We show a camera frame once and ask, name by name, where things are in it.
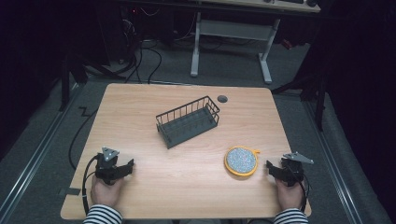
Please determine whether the person's left hand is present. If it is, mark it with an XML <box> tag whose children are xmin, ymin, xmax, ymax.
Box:
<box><xmin>90</xmin><ymin>176</ymin><xmax>125</xmax><ymax>209</ymax></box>

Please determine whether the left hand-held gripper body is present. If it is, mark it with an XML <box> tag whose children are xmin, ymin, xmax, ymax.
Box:
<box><xmin>94</xmin><ymin>147</ymin><xmax>120</xmax><ymax>186</ymax></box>

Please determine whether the person's right hand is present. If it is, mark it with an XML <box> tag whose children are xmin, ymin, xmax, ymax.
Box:
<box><xmin>274</xmin><ymin>178</ymin><xmax>304</xmax><ymax>212</ymax></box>

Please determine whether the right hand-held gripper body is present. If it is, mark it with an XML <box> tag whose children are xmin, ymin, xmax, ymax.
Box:
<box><xmin>279</xmin><ymin>151</ymin><xmax>315</xmax><ymax>188</ymax></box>

